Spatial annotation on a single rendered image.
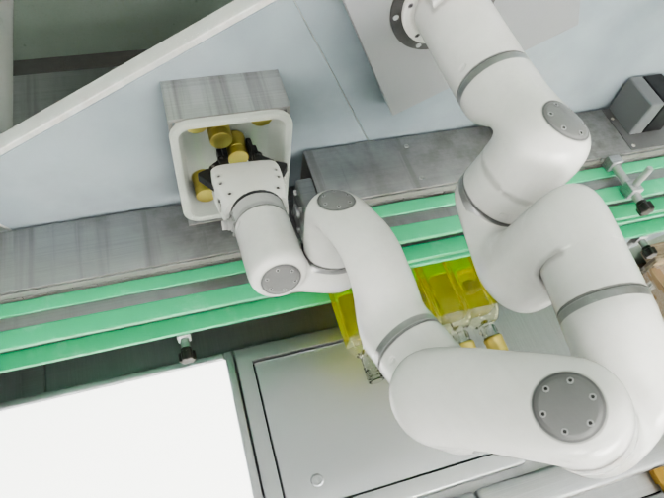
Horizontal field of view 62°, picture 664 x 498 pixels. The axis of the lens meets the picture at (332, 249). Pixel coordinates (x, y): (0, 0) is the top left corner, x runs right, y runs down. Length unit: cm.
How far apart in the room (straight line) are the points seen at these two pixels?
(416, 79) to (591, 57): 37
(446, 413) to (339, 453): 58
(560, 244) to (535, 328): 73
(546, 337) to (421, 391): 82
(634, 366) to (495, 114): 29
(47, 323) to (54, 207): 20
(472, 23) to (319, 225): 30
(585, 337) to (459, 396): 14
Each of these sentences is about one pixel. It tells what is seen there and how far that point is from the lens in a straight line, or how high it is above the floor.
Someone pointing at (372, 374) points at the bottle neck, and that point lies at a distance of 95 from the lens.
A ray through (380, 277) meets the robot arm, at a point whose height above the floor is 114.
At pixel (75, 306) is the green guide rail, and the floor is 91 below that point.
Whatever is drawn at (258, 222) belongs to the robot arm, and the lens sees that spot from 70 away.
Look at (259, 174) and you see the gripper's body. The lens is 80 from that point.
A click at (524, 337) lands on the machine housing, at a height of 108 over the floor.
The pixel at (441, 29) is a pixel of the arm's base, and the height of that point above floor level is 87.
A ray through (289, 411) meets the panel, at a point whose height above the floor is 112.
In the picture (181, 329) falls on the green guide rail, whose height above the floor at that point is 96.
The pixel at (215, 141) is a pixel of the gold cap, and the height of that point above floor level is 81.
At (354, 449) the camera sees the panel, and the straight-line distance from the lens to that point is 105.
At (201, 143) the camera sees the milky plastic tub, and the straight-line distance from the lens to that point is 91.
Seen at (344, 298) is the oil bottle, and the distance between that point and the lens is 98.
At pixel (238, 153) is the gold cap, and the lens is 88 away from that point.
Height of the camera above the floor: 140
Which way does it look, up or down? 30 degrees down
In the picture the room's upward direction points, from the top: 161 degrees clockwise
